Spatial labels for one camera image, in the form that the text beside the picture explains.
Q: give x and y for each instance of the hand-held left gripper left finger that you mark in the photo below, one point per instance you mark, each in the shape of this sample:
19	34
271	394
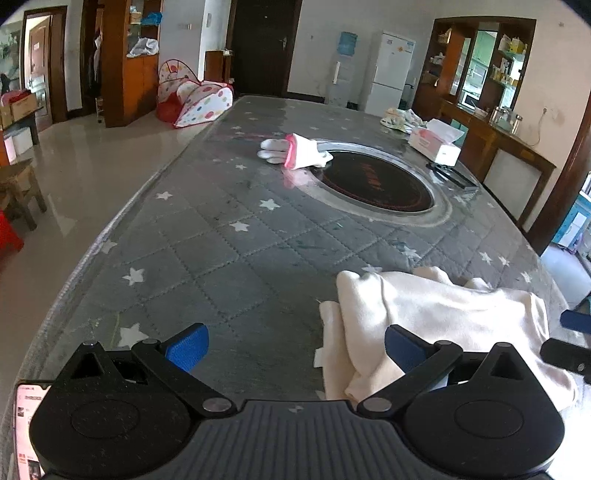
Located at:
187	347

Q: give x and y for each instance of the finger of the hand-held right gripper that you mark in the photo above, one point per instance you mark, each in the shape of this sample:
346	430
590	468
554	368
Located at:
568	357
577	321

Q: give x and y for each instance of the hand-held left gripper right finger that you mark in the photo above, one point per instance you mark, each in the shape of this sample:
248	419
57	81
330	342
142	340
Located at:
406	347

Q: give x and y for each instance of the cream garment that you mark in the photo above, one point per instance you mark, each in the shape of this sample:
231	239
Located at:
438	304

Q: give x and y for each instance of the light blue cabinet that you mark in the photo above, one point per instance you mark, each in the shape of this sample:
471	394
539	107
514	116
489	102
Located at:
575	221

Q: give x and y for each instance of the round black induction cooktop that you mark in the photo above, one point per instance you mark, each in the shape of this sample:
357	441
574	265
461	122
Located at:
374	184

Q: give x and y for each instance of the smartphone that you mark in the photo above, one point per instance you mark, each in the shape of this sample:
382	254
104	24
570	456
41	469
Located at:
27	424

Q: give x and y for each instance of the pink and white tissue box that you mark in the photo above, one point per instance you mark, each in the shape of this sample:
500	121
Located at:
434	145

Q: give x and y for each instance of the red plastic stool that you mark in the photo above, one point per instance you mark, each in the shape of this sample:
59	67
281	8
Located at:
9	235

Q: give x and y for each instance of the glass jars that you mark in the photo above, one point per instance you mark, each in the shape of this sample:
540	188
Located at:
505	120

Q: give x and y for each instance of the white and pink folded garment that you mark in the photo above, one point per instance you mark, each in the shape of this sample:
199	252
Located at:
300	150

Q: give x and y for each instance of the floral patterned cloth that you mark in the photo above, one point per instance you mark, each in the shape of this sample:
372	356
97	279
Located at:
399	121

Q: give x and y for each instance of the wooden stool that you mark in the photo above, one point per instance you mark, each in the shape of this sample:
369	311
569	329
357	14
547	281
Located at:
18	177

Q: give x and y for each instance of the polka dot play tent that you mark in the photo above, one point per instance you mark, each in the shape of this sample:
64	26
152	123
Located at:
203	104

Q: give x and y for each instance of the white microwave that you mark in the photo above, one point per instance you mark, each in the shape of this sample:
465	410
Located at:
470	100

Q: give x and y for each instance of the white storage box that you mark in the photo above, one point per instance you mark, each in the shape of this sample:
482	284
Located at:
24	141
9	147

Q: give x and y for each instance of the tall wooden shelf cabinet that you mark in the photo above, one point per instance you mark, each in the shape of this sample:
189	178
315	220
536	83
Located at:
115	83

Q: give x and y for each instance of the white water dispenser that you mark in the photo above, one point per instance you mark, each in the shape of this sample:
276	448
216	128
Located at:
341	81

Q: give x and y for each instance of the white refrigerator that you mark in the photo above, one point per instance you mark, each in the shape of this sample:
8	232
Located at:
390	69

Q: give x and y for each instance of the small wooden side cabinet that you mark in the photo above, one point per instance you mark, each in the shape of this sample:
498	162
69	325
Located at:
217	67

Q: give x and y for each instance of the cardboard box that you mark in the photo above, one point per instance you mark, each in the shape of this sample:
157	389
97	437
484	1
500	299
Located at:
23	108

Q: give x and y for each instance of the hanging coats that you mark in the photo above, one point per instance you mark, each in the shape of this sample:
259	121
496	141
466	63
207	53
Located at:
95	64

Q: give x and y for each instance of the white plastic bag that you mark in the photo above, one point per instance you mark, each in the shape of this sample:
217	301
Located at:
143	47

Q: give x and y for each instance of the blue water bottle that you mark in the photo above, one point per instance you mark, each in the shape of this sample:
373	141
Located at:
348	44

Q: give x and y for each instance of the dark entrance door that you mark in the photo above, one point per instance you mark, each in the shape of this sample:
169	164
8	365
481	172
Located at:
263	46

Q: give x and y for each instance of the brown interior door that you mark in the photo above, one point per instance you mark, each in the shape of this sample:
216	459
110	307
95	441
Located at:
41	69

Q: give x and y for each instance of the blue plastic bag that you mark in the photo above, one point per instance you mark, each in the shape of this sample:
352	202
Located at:
152	19

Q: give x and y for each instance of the curved wooden post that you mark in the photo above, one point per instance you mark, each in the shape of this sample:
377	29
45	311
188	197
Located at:
565	184

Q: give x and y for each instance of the wooden wall shelf unit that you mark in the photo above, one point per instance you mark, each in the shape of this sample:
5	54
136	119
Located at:
508	147

